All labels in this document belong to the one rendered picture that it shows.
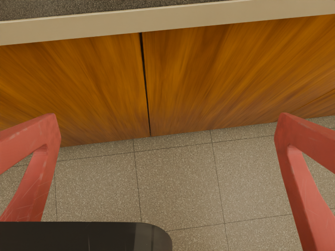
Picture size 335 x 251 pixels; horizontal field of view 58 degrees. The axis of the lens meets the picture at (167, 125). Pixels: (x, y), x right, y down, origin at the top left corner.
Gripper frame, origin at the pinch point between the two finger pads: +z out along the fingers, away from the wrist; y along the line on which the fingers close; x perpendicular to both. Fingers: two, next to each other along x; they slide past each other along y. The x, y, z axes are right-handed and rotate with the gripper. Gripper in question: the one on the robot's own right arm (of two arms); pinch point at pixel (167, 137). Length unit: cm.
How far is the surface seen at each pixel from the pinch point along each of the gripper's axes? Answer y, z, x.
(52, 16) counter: 9.4, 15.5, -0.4
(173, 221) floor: -2, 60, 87
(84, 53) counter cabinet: 10.4, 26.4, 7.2
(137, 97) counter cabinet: 5.8, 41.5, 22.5
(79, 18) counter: 7.3, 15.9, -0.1
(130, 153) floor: 14, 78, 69
